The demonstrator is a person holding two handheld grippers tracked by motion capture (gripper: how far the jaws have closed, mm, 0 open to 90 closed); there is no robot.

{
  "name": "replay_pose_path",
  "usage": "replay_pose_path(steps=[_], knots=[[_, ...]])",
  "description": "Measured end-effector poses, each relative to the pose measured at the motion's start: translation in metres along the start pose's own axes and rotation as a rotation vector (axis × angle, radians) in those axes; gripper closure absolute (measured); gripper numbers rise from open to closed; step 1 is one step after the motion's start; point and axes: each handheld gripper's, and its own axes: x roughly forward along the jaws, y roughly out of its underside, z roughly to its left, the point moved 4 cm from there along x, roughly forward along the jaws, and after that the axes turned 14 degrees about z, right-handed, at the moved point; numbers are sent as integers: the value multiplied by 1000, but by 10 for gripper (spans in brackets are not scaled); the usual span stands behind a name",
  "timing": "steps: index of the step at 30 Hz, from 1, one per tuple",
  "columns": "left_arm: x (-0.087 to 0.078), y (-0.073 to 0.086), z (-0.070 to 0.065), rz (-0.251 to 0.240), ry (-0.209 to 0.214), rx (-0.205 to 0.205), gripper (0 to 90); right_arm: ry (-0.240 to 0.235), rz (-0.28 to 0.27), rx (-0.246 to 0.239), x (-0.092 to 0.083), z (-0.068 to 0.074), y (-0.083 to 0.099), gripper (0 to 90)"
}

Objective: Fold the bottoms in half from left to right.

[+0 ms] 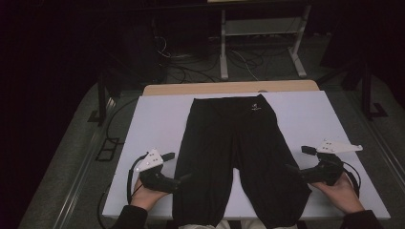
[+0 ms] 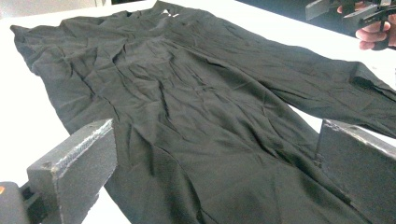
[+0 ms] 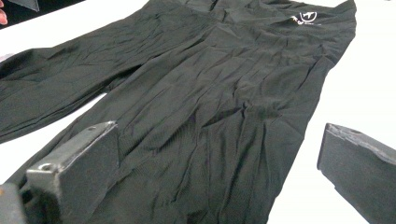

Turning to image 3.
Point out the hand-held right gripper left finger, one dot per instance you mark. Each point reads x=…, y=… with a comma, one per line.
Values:
x=87, y=168

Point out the black pants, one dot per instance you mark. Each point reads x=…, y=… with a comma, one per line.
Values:
x=202, y=109

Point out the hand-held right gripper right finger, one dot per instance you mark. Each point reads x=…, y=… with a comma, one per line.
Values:
x=361, y=174

